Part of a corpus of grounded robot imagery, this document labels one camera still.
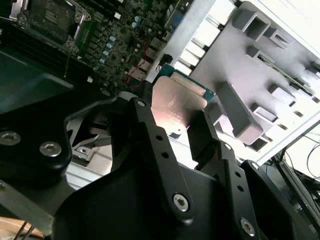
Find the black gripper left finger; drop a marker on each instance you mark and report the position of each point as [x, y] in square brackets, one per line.
[30, 150]

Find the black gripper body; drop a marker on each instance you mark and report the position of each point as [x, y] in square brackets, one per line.
[125, 212]

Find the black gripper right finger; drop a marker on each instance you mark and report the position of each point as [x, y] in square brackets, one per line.
[232, 175]

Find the silver CPU chip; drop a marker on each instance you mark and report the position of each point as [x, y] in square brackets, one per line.
[175, 100]

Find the metal socket cover frame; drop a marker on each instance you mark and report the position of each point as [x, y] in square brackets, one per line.
[21, 3]

